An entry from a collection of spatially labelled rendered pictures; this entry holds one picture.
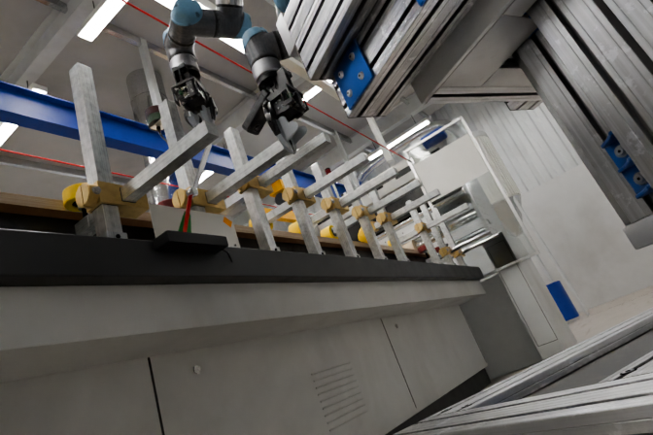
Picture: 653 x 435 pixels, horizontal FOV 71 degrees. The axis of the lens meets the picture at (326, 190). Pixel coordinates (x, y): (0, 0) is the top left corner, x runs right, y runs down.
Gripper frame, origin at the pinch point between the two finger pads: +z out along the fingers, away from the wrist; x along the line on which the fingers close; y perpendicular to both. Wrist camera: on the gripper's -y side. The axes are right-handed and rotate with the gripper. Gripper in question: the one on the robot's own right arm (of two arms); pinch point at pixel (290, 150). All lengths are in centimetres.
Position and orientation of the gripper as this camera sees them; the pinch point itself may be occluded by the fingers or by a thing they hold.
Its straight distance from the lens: 108.8
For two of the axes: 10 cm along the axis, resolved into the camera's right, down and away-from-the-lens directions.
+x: 5.3, 1.6, 8.3
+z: 3.4, 8.6, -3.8
